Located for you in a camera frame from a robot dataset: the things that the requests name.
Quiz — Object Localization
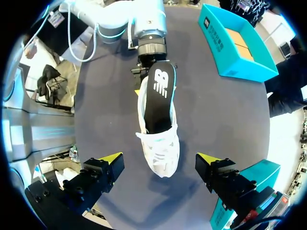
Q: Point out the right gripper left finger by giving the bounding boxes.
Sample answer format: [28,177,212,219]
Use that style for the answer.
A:
[62,152,125,209]

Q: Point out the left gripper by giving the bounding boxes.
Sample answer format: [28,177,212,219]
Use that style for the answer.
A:
[130,35,171,97]

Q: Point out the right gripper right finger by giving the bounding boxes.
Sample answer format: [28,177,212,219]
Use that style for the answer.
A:
[195,152,264,218]

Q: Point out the white shoe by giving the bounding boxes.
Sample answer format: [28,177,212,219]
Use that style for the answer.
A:
[135,77,180,179]

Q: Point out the black and blue insole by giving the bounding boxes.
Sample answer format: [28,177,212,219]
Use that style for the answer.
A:
[143,59,178,134]

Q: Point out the person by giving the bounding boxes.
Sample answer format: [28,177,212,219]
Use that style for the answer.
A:
[264,37,307,118]
[217,0,272,27]

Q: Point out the white cable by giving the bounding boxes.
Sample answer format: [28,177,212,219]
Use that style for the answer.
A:
[66,1,100,63]

